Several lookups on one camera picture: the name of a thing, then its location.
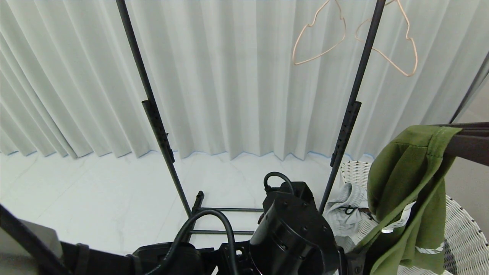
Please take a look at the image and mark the green shirt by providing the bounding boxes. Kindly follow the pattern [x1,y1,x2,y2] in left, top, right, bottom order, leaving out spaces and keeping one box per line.
[353,125,463,275]

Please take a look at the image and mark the pink clothes hanger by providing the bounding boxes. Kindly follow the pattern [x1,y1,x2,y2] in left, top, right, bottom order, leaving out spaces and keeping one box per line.
[355,0,418,77]
[292,0,347,65]

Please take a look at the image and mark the black clothes rack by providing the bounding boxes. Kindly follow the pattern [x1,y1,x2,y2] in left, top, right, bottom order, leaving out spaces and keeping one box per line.
[116,0,386,245]

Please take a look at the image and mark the white laundry basket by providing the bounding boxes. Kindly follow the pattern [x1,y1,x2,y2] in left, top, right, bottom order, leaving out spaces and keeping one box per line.
[340,160,489,275]

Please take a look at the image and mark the pale grey shorts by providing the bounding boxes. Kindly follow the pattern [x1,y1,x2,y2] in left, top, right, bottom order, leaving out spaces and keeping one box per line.
[323,183,379,245]

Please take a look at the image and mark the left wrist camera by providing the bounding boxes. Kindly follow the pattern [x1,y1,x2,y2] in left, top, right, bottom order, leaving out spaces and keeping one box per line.
[264,182,317,210]

